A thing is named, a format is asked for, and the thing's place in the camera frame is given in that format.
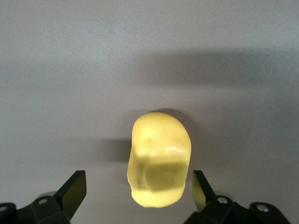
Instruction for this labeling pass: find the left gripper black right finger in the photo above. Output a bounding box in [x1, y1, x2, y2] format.
[184, 170, 235, 224]

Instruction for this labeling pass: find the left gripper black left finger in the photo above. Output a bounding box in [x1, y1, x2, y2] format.
[30, 170, 87, 224]

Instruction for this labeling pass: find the yellow potato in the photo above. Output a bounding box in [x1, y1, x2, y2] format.
[126, 112, 192, 208]

